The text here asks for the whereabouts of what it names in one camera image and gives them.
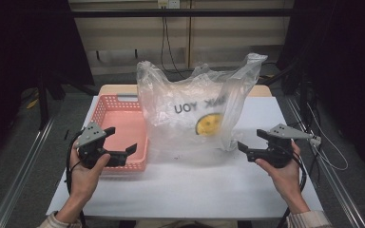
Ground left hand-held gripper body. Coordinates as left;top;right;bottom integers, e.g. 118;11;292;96
75;122;129;170

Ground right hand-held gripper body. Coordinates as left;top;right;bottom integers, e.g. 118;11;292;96
246;123;314;169

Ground pink plastic basket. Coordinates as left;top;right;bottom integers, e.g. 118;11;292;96
89;93;149;174

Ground clear plastic smiley bag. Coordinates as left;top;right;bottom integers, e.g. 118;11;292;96
135;52;269;166

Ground person's right hand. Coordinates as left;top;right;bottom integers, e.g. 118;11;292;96
254;141;302;199

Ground person's left hand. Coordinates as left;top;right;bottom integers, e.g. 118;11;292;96
68;143;111;204

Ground white power strip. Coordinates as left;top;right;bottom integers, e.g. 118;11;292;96
309;134;323;147

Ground black metal stand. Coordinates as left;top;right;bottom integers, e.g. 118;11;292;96
37;70;51;131

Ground white table mat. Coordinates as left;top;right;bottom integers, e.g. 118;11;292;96
46;94;325;220

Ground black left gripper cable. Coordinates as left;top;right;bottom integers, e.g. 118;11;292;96
64;130;88;228

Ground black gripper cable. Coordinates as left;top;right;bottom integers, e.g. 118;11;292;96
64;130;88;228
277;148;308;228

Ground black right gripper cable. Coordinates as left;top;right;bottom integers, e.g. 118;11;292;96
277;148;308;228

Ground white floor cable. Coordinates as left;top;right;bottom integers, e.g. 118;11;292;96
306;103;350;172

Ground aluminium floor rail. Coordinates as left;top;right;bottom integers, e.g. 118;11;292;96
284;94;365;228
0;116;55;228

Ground black wall cables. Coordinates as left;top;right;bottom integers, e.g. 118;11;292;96
160;15;279;80

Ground white wall outlet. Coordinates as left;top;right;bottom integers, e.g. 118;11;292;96
157;0;182;10

